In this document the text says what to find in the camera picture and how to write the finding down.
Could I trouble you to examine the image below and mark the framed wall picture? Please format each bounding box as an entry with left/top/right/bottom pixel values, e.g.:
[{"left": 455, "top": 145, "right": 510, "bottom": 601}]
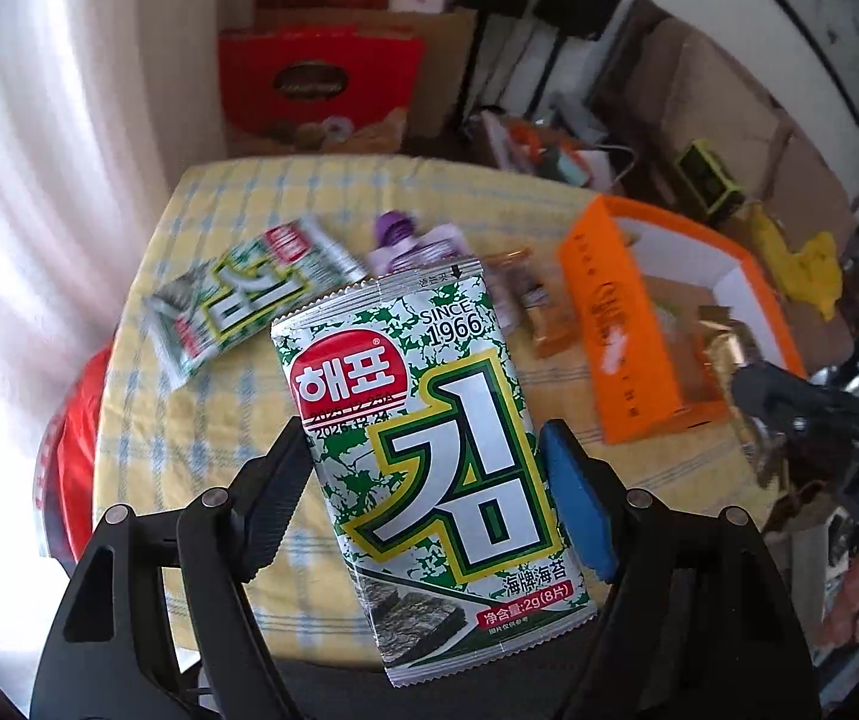
[{"left": 714, "top": 0, "right": 859, "bottom": 127}]

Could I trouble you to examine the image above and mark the brown sofa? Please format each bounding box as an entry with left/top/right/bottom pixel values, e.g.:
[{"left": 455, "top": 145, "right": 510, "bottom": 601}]
[{"left": 609, "top": 0, "right": 858, "bottom": 241}]

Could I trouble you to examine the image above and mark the red gift box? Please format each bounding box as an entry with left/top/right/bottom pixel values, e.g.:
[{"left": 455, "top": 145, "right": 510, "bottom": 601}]
[{"left": 218, "top": 26, "right": 427, "bottom": 158}]

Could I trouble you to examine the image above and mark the green white seaweed packet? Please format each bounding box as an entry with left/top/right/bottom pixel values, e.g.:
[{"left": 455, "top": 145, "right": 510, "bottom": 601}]
[
  {"left": 271, "top": 259, "right": 597, "bottom": 689},
  {"left": 143, "top": 216, "right": 367, "bottom": 391}
]

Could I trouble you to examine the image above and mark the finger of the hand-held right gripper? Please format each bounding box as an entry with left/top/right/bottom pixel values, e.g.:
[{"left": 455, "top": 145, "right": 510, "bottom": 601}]
[{"left": 733, "top": 362, "right": 859, "bottom": 460}]

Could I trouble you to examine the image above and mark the brown snack packet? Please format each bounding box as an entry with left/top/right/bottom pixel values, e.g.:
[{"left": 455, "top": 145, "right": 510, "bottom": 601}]
[{"left": 485, "top": 246, "right": 578, "bottom": 361}]

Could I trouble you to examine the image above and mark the yellow plaid tablecloth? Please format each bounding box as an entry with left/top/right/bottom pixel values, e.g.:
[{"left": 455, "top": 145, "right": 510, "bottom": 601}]
[{"left": 95, "top": 154, "right": 798, "bottom": 631}]

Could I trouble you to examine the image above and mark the yellow cloth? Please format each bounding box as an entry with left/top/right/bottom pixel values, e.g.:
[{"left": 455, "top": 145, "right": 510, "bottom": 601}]
[{"left": 746, "top": 202, "right": 843, "bottom": 320}]

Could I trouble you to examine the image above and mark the white cable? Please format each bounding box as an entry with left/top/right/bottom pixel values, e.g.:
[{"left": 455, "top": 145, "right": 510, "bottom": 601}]
[{"left": 594, "top": 142, "right": 638, "bottom": 182}]

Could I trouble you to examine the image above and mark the brown cardboard box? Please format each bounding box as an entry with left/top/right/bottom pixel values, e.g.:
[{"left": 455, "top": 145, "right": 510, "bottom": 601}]
[{"left": 253, "top": 6, "right": 479, "bottom": 140}]

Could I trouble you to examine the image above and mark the green black device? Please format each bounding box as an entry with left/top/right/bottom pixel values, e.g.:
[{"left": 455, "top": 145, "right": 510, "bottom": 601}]
[{"left": 675, "top": 139, "right": 746, "bottom": 220}]

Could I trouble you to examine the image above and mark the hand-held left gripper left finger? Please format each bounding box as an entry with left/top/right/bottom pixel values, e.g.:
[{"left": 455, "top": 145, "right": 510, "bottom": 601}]
[{"left": 28, "top": 424, "right": 314, "bottom": 720}]

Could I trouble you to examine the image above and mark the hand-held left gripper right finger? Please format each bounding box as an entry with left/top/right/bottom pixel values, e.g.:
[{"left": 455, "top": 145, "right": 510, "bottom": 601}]
[{"left": 538, "top": 420, "right": 824, "bottom": 720}]

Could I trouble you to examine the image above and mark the purple drink pouch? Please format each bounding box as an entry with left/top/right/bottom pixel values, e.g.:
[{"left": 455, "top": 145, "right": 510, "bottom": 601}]
[{"left": 365, "top": 211, "right": 509, "bottom": 331}]

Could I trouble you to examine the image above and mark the orange cardboard box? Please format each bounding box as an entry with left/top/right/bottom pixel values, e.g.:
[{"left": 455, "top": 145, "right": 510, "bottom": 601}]
[{"left": 555, "top": 193, "right": 809, "bottom": 445}]

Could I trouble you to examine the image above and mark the white curtain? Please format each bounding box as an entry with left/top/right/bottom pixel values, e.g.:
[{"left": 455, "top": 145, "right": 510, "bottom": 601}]
[{"left": 0, "top": 0, "right": 230, "bottom": 361}]

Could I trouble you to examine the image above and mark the red plastic bag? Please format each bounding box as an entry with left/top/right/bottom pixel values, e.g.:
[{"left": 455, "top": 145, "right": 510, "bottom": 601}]
[{"left": 34, "top": 345, "right": 112, "bottom": 563}]

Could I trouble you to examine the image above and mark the gold snack packet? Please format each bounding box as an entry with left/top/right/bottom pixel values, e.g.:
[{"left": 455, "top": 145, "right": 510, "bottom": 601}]
[{"left": 688, "top": 304, "right": 767, "bottom": 391}]

